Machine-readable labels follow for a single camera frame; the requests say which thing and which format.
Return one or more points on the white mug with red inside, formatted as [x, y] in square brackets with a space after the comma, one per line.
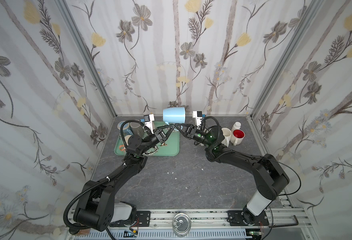
[237, 137]

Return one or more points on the white plastic bottle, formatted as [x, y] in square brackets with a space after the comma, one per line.
[236, 126]

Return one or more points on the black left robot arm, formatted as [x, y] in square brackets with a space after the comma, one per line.
[94, 207]

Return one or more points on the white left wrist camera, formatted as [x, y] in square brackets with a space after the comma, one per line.
[148, 120]

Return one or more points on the green plastic tray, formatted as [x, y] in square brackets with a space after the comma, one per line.
[169, 148]

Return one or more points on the light blue mug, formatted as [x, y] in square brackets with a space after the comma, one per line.
[174, 115]

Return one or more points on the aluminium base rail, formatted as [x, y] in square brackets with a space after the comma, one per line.
[209, 224]

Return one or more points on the white cream mug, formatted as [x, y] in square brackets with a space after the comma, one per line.
[227, 136]

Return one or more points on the black allen key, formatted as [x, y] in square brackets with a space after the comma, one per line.
[296, 223]

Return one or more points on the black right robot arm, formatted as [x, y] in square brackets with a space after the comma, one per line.
[269, 176]

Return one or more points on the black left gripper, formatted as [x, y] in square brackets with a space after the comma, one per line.
[158, 137]

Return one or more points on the tall dark grey mug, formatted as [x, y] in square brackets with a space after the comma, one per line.
[137, 129]

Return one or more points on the cream mug with orange handle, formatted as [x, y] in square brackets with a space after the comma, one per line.
[122, 147]

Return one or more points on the blue mug with brown rim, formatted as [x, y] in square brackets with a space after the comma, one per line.
[126, 128]

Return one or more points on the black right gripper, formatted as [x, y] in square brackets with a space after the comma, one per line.
[189, 130]

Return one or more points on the round metal lid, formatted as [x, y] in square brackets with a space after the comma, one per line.
[181, 224]

